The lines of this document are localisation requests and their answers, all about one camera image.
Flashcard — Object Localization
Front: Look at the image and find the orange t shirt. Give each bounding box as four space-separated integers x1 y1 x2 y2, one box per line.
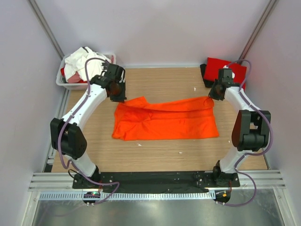
112 97 219 141

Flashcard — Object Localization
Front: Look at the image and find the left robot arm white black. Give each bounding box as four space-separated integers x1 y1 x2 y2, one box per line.
50 64 126 188

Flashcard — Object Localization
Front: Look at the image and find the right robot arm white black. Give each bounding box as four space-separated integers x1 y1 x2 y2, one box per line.
208 66 272 187

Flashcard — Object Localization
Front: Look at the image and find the folded red t shirt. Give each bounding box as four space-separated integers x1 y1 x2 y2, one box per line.
200 57 247 88

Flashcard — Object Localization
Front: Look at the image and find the folded black t shirt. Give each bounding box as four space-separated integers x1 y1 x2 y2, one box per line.
199 64 219 88

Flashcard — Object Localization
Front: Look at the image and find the white plastic basket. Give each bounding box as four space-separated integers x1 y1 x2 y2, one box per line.
56 53 116 90

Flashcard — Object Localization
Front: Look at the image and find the pink garment in basket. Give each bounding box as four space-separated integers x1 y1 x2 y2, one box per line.
66 72 82 83

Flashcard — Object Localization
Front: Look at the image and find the crumpled white t shirt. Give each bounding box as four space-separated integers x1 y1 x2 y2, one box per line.
64 47 112 83

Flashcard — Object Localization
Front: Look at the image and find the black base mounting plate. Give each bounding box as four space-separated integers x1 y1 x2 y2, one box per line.
71 170 241 194

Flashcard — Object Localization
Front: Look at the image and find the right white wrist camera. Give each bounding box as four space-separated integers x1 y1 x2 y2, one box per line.
223 65 235 79

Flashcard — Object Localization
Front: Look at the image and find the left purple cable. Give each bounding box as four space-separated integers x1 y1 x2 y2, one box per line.
57 57 120 204

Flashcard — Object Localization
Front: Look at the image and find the slotted grey cable duct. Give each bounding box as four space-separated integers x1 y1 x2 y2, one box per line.
39 191 215 202

